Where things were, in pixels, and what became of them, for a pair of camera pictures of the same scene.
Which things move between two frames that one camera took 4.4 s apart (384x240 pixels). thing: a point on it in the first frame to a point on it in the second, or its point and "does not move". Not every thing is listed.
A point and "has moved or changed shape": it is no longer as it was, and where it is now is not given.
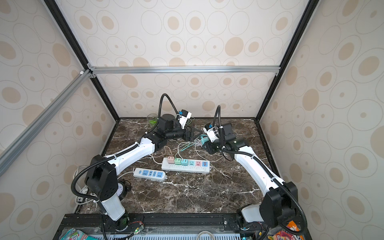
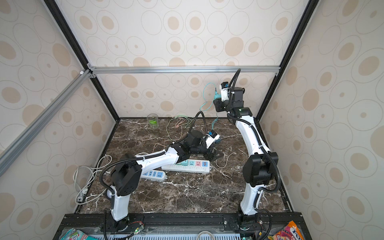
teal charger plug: (204, 138) has moved or changed shape
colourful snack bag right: (285, 235) does not move
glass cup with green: (152, 119) does not move
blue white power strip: (149, 174) does not move
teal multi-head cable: (199, 141) has moved or changed shape
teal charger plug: (184, 162) does not move
